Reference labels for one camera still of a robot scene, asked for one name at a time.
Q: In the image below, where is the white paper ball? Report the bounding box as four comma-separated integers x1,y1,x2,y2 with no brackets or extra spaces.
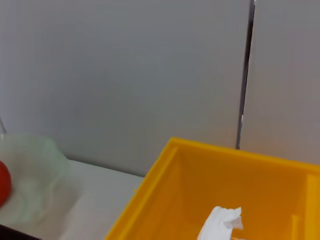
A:
197,205,244,240

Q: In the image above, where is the pale green glass fruit plate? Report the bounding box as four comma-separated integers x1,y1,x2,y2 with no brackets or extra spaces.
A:
0,133,71,225

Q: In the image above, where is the yellow plastic bin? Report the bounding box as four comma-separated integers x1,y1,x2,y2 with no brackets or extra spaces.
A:
103,136,320,240

